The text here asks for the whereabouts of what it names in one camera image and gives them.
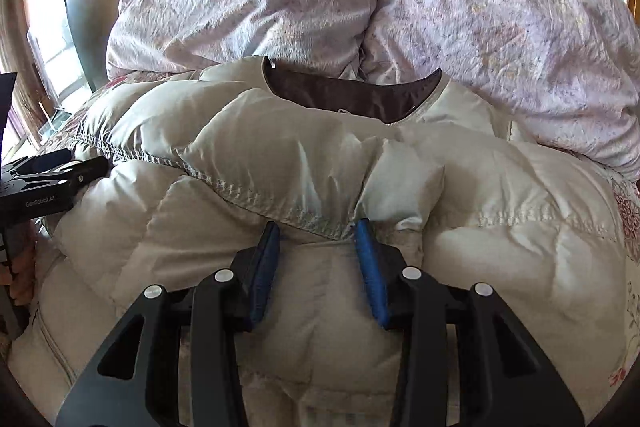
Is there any person's left hand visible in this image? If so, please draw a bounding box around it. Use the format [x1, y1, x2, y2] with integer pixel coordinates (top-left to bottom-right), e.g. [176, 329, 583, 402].
[0, 247, 35, 289]

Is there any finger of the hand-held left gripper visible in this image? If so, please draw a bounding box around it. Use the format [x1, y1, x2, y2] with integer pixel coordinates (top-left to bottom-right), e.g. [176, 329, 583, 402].
[0, 148, 73, 178]
[10, 156, 110, 198]

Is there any dark flat screen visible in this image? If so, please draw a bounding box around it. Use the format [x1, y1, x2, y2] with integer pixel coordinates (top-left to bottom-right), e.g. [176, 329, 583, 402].
[59, 0, 108, 94]

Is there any bright window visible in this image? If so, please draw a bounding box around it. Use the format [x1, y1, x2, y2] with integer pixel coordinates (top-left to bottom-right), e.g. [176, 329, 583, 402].
[26, 24, 93, 120]

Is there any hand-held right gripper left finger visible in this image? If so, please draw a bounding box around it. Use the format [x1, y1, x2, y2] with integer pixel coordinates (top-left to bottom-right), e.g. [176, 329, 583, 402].
[55, 221, 282, 427]

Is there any floral bed sheet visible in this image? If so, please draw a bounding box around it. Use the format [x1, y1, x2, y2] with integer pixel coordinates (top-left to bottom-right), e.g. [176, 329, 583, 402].
[37, 74, 640, 408]

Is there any beige down jacket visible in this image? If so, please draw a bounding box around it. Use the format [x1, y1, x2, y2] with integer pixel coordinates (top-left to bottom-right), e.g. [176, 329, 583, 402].
[7, 56, 628, 427]

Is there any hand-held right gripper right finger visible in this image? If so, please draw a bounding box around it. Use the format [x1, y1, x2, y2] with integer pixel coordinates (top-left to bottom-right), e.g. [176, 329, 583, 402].
[353, 218, 586, 427]

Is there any brown window curtain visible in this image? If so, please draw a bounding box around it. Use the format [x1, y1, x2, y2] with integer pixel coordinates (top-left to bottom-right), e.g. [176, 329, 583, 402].
[0, 19, 48, 150]

